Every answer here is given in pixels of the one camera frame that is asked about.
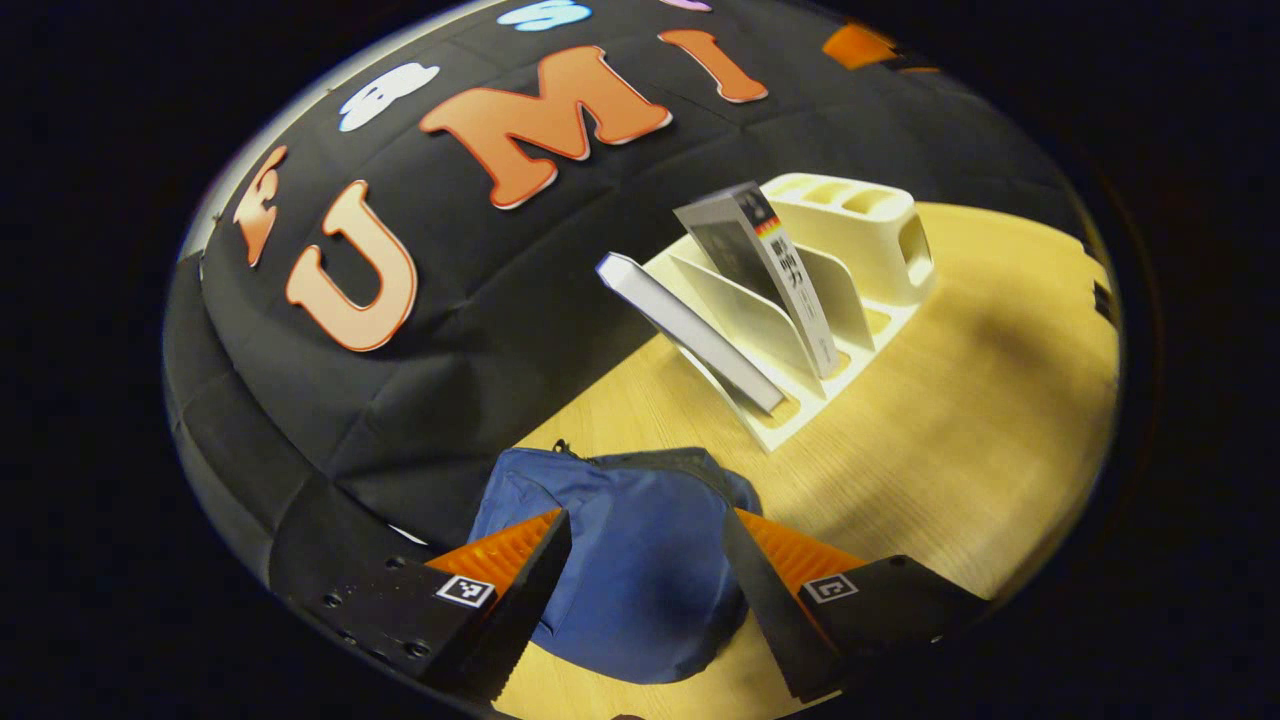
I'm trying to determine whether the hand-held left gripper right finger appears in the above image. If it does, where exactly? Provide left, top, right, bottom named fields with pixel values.
left=722, top=508, right=991, bottom=703

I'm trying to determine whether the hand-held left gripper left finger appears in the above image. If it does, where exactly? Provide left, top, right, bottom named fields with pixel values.
left=280, top=508, right=573, bottom=704

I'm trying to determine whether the blue schoolbag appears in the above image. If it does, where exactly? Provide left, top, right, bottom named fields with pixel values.
left=468, top=440, right=763, bottom=686

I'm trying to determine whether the white plastic bookshelf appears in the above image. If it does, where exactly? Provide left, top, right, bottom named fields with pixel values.
left=640, top=173, right=938, bottom=453

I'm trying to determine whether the grey portrait cover book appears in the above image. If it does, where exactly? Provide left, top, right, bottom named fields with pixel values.
left=673, top=182, right=841, bottom=379

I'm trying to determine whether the purple cover book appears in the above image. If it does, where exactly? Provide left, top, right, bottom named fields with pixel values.
left=596, top=252, right=787, bottom=415

